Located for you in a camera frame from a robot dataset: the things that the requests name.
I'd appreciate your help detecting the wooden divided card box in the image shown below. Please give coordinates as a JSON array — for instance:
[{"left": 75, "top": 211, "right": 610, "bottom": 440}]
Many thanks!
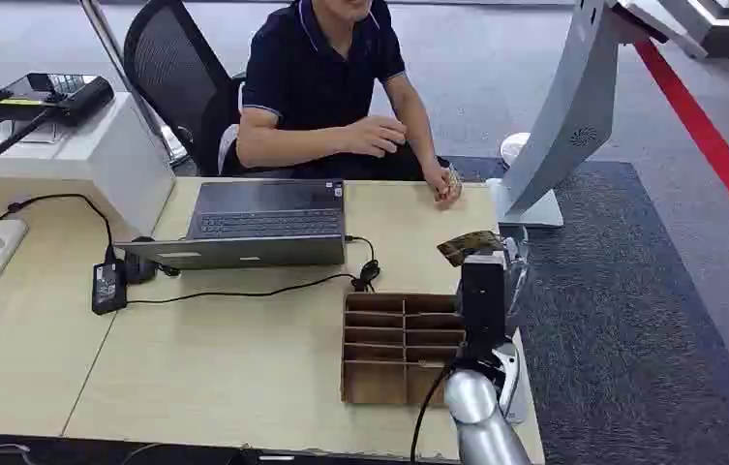
[{"left": 340, "top": 292, "right": 468, "bottom": 408}]

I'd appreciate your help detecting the grey laptop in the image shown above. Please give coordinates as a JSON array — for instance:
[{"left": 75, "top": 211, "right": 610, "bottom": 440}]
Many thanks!
[{"left": 114, "top": 178, "right": 348, "bottom": 271}]

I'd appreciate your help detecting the patterned card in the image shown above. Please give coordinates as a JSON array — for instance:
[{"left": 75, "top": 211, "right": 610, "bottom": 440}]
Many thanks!
[{"left": 436, "top": 165, "right": 464, "bottom": 202}]

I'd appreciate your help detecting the brown printed card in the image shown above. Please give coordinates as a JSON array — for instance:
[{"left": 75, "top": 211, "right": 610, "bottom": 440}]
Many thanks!
[{"left": 437, "top": 230, "right": 506, "bottom": 268}]

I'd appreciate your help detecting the white round object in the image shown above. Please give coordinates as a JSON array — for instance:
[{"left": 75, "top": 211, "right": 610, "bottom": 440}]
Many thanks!
[{"left": 499, "top": 132, "right": 532, "bottom": 170}]

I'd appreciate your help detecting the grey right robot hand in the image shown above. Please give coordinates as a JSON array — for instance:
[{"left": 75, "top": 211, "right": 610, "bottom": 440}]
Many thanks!
[{"left": 456, "top": 237, "right": 530, "bottom": 360}]

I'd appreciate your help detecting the slanted metal pole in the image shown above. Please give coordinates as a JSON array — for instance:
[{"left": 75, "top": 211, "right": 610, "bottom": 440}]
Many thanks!
[{"left": 77, "top": 0, "right": 191, "bottom": 167}]

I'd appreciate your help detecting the black adapter cable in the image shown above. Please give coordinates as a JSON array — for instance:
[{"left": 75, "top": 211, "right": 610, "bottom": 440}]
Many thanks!
[{"left": 126, "top": 235, "right": 382, "bottom": 307}]

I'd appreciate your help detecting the black mains cable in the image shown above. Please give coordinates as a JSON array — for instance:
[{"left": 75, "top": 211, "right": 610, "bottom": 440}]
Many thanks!
[{"left": 0, "top": 193, "right": 116, "bottom": 264}]

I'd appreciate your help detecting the red floor tape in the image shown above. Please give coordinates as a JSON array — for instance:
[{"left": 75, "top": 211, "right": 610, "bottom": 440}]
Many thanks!
[{"left": 633, "top": 38, "right": 729, "bottom": 256}]

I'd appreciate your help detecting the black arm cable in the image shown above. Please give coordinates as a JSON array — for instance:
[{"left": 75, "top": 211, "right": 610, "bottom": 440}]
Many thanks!
[{"left": 409, "top": 360, "right": 456, "bottom": 465}]

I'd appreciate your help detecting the person's right hand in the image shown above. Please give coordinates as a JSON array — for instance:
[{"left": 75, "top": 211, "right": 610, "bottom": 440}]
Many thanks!
[{"left": 343, "top": 115, "right": 409, "bottom": 159}]

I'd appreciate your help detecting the black computer mouse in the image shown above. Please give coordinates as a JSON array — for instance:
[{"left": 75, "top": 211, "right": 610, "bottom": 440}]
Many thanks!
[{"left": 122, "top": 235, "right": 162, "bottom": 286}]

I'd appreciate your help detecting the white cabinet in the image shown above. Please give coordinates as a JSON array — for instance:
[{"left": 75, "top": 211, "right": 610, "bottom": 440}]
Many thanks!
[{"left": 0, "top": 88, "right": 177, "bottom": 236}]

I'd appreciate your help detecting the black power adapter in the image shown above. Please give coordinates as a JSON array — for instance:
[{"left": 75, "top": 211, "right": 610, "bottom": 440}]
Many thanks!
[{"left": 91, "top": 259, "right": 129, "bottom": 317}]

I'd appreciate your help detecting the person's left hand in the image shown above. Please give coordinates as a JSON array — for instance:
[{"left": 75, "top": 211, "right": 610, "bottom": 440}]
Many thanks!
[{"left": 421, "top": 159, "right": 464, "bottom": 208}]

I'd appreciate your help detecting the person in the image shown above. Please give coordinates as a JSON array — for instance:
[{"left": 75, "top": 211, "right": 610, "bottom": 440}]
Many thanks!
[{"left": 219, "top": 0, "right": 465, "bottom": 208}]

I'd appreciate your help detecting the black remote controller with antennas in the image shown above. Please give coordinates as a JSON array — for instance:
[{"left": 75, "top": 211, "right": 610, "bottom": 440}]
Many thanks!
[{"left": 0, "top": 72, "right": 116, "bottom": 163}]

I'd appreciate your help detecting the dark blue carpet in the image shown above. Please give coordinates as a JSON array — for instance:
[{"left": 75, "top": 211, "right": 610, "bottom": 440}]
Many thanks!
[{"left": 445, "top": 155, "right": 729, "bottom": 465}]

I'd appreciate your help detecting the black mesh office chair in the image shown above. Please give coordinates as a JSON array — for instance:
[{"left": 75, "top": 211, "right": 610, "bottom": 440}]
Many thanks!
[{"left": 122, "top": 0, "right": 249, "bottom": 178}]

